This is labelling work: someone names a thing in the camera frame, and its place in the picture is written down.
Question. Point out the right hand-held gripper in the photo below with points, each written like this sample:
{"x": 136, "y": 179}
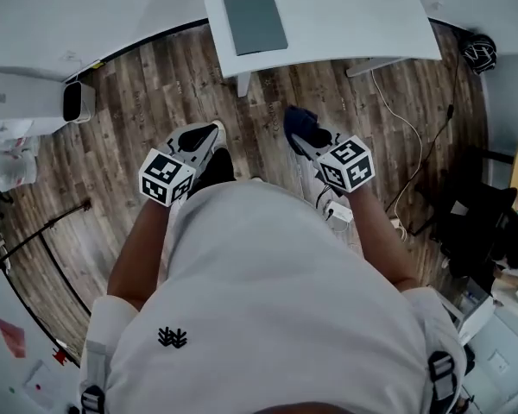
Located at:
{"x": 347, "y": 164}

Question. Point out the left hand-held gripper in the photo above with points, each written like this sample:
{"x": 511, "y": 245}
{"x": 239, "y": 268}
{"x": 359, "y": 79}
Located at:
{"x": 166, "y": 177}

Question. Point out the dark blue cloth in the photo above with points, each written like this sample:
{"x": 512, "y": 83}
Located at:
{"x": 302, "y": 123}

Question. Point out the grey notebook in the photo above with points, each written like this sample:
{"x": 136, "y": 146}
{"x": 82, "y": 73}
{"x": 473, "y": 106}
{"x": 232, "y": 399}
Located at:
{"x": 254, "y": 22}

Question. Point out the person's left forearm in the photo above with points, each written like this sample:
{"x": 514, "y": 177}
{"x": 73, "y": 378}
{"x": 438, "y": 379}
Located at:
{"x": 142, "y": 248}

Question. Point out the person's right forearm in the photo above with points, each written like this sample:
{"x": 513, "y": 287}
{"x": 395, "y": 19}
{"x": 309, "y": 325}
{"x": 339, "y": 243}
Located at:
{"x": 377, "y": 240}

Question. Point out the white power adapter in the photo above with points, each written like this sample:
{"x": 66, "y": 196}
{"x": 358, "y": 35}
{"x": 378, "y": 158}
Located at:
{"x": 339, "y": 211}

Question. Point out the person's black trouser leg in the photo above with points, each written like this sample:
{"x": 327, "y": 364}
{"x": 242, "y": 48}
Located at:
{"x": 216, "y": 168}

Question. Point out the person's white shoe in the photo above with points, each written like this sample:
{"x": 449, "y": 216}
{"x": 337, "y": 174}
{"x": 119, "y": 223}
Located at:
{"x": 220, "y": 133}

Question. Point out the white table foot bar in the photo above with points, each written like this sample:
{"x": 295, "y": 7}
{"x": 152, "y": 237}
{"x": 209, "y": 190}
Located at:
{"x": 371, "y": 65}

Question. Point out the white air purifier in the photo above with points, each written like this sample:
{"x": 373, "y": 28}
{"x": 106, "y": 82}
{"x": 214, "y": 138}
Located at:
{"x": 78, "y": 102}

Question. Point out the white table leg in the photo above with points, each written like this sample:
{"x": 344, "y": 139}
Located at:
{"x": 243, "y": 84}

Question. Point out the black office chair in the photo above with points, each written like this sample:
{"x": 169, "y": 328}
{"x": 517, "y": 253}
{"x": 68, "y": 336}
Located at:
{"x": 466, "y": 214}

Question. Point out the black tripod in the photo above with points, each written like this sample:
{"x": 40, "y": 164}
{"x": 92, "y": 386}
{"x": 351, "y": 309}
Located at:
{"x": 34, "y": 235}

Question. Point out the person's white shirt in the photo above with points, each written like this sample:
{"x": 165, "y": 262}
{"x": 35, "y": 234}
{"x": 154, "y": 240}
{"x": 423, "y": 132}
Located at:
{"x": 263, "y": 296}

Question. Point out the white plastic bag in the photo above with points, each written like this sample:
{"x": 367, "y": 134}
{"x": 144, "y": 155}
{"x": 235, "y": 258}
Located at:
{"x": 13, "y": 162}

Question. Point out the white box appliance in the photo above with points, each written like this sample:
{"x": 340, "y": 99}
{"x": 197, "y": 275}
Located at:
{"x": 21, "y": 99}

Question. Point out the black helmet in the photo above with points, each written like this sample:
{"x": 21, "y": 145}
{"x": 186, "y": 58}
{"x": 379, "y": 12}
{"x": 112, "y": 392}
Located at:
{"x": 478, "y": 53}

